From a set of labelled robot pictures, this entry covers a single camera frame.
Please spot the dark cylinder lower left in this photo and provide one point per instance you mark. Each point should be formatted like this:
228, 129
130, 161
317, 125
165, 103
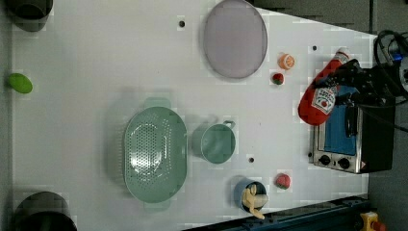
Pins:
43, 211

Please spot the peeled banana toy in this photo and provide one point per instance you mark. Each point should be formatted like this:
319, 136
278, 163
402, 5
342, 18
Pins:
252, 201

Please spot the green oval toy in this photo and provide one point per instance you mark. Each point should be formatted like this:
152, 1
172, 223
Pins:
20, 83

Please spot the yellow red emergency button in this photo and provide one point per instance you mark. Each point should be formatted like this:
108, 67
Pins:
371, 222

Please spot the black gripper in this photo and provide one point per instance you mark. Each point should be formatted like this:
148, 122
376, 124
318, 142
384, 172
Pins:
376, 86

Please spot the red strawberry toy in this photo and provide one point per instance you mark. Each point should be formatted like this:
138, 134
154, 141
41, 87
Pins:
282, 181

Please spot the dark cylinder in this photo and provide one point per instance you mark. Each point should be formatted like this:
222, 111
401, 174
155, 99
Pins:
29, 15
43, 211

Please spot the red ketchup bottle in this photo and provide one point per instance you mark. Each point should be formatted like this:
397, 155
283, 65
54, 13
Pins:
317, 104

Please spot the lilac round plate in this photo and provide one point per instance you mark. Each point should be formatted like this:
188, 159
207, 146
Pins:
235, 39

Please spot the small red green fruit toy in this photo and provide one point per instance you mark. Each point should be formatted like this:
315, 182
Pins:
278, 78

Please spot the black toaster oven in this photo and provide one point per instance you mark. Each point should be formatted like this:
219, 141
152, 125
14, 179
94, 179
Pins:
356, 140

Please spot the orange slice toy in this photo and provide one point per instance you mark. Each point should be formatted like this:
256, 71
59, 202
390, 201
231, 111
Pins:
286, 61

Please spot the green oval strainer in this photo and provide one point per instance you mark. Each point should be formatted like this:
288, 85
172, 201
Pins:
155, 145

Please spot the green mug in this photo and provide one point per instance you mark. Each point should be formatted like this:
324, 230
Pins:
214, 143

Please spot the dark cylinder upper left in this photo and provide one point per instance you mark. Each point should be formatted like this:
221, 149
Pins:
29, 15

